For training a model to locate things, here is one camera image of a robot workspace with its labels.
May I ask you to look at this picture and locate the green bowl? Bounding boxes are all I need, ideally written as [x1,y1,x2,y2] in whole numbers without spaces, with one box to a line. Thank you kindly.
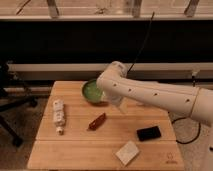
[81,79,107,105]

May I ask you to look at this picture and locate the black cable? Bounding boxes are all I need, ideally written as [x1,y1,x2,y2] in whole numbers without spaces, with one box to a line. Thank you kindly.
[171,116,202,145]

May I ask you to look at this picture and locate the red chili pepper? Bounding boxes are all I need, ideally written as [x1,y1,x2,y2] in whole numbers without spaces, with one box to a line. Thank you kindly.
[88,113,106,131]

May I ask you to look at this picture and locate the black rectangular sponge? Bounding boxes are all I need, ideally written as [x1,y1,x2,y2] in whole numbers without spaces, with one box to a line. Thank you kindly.
[137,126,161,141]

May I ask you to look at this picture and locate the white sponge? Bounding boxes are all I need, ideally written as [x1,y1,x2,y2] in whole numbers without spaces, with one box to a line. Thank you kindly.
[115,141,139,165]

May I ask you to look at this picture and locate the white tube with cap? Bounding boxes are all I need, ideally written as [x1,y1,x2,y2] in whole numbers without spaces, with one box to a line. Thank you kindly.
[53,99,65,135]

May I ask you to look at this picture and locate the wooden table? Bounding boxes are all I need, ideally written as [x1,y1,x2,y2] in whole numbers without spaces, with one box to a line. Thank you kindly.
[27,81,184,171]

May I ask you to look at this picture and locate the black office chair base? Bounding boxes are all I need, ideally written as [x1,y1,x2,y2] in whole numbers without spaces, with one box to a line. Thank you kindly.
[0,61,39,148]

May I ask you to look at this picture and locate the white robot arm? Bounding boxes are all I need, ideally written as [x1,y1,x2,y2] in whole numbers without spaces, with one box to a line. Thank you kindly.
[96,61,213,171]

